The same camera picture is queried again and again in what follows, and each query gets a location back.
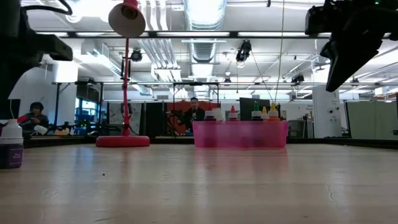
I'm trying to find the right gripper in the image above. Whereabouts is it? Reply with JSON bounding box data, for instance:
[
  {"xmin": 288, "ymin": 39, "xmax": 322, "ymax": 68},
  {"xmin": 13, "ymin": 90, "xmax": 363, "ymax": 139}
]
[{"xmin": 320, "ymin": 0, "xmax": 398, "ymax": 93}]

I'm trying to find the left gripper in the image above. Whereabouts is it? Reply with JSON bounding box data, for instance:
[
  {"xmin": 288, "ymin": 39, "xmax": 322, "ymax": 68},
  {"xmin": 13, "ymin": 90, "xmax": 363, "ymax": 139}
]
[{"xmin": 0, "ymin": 0, "xmax": 44, "ymax": 102}]

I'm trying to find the small purple coloring bottle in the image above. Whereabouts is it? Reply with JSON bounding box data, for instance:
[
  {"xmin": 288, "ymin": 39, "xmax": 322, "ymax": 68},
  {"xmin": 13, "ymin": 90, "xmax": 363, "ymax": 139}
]
[{"xmin": 0, "ymin": 119, "xmax": 24, "ymax": 170}]

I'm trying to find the large orange coloring bottle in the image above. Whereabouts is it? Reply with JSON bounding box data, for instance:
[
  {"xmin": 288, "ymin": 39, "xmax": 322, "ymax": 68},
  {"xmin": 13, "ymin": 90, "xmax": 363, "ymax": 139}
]
[{"xmin": 267, "ymin": 102, "xmax": 280, "ymax": 123}]

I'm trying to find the pink plastic bin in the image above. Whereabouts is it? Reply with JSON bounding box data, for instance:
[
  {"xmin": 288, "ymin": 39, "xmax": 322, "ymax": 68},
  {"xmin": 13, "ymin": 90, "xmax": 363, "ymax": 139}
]
[{"xmin": 192, "ymin": 120, "xmax": 289, "ymax": 149}]

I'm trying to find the large dark red coloring bottle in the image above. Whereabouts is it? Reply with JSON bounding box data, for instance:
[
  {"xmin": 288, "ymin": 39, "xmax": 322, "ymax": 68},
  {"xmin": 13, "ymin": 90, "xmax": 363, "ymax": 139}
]
[{"xmin": 203, "ymin": 104, "xmax": 217, "ymax": 122}]

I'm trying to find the black computer monitor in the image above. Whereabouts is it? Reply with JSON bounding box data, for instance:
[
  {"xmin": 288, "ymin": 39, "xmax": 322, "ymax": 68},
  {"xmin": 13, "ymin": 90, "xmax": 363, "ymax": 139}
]
[
  {"xmin": 239, "ymin": 97, "xmax": 272, "ymax": 122},
  {"xmin": 0, "ymin": 98, "xmax": 21, "ymax": 121}
]

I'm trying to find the person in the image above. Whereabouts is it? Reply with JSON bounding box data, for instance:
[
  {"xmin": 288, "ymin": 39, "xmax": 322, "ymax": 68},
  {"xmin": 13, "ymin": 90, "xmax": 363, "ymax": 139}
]
[
  {"xmin": 17, "ymin": 101, "xmax": 50, "ymax": 132},
  {"xmin": 183, "ymin": 96, "xmax": 206, "ymax": 135}
]

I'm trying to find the green partition panel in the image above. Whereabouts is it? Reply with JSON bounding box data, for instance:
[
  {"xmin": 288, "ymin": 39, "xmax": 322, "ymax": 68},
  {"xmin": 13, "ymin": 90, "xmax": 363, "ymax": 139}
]
[{"xmin": 345, "ymin": 101, "xmax": 398, "ymax": 139}]

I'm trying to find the red desk lamp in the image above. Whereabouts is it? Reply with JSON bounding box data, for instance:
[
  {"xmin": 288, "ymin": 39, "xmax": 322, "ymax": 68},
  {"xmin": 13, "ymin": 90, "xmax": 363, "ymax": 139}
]
[{"xmin": 95, "ymin": 0, "xmax": 150, "ymax": 148}]

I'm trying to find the black partition panel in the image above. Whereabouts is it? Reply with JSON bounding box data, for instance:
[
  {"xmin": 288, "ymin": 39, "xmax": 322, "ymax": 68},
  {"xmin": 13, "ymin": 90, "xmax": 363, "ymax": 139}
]
[{"xmin": 139, "ymin": 101, "xmax": 167, "ymax": 135}]

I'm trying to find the orange partition panel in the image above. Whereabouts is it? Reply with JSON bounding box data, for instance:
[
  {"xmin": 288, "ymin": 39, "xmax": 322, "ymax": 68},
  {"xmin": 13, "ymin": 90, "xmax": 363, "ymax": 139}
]
[{"xmin": 166, "ymin": 100, "xmax": 221, "ymax": 135}]

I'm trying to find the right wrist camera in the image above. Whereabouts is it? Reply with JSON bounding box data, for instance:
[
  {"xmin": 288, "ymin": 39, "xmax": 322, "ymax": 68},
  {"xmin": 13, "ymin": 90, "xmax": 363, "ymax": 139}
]
[{"xmin": 304, "ymin": 4, "xmax": 334, "ymax": 35}]

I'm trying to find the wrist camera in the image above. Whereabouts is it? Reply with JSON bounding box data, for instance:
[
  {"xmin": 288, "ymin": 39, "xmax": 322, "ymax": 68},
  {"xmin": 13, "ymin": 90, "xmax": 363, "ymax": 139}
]
[
  {"xmin": 304, "ymin": 4, "xmax": 334, "ymax": 35},
  {"xmin": 37, "ymin": 33, "xmax": 74, "ymax": 62}
]

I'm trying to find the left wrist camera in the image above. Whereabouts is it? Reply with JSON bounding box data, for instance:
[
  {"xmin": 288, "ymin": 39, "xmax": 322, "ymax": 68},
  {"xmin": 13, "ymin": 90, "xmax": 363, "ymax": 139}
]
[{"xmin": 37, "ymin": 33, "xmax": 74, "ymax": 62}]

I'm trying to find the black metal table frame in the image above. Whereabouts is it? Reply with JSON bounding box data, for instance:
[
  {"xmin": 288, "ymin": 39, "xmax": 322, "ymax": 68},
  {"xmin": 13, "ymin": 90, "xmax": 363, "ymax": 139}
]
[{"xmin": 23, "ymin": 135, "xmax": 398, "ymax": 149}]

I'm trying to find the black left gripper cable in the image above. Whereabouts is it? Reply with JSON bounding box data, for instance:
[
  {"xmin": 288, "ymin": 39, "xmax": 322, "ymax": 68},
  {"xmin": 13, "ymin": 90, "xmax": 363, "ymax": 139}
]
[{"xmin": 21, "ymin": 0, "xmax": 74, "ymax": 16}]

